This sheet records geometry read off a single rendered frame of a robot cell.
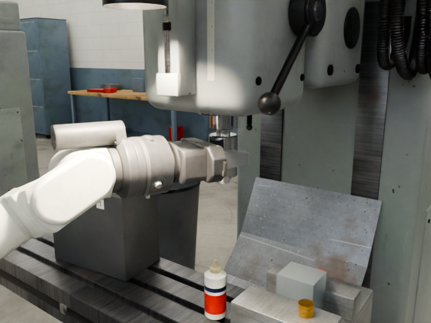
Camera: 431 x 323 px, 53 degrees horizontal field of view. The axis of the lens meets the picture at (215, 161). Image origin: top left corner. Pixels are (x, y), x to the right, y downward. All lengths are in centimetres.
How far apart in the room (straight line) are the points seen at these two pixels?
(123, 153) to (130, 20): 652
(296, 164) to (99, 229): 48
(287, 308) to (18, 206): 39
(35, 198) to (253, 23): 34
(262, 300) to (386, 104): 50
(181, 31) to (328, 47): 26
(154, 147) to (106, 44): 693
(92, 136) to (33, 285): 54
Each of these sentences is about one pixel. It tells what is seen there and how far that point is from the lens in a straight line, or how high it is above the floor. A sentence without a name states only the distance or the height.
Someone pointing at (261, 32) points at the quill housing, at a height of 142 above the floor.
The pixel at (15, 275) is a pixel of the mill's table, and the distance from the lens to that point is 113.
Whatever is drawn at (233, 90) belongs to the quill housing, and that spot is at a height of 135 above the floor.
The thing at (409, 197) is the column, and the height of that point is 111.
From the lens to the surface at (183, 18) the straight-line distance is 59.
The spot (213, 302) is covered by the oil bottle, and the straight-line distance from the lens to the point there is 81.
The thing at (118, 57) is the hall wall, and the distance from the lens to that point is 731.
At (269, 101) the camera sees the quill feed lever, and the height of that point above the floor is 134.
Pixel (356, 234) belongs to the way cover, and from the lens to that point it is 101.
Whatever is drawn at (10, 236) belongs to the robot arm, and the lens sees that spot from 59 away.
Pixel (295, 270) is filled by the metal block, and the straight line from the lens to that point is 70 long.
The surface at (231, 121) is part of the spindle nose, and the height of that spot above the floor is 129.
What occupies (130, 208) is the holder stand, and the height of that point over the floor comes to 108.
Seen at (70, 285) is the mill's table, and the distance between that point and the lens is 98.
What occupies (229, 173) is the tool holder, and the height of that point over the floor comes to 121.
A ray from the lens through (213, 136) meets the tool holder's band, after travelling 69.
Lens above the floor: 139
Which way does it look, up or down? 14 degrees down
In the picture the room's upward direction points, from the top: straight up
